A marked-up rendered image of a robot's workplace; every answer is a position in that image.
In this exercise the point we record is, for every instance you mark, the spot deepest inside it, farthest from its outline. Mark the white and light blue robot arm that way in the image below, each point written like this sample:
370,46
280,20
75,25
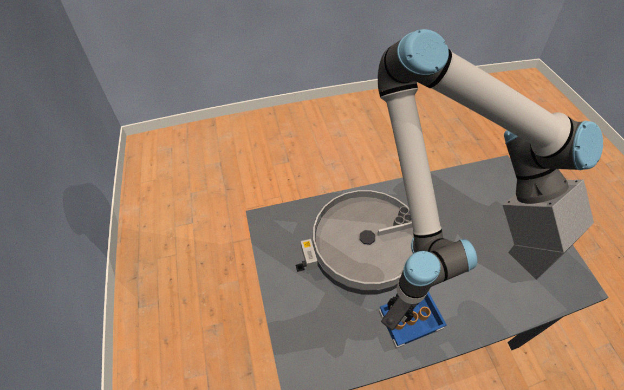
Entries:
539,144

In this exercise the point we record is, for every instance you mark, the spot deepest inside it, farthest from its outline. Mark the blue crate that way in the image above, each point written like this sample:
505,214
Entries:
407,334

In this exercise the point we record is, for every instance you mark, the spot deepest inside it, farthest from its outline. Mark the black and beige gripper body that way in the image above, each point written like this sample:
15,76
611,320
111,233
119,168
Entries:
411,308

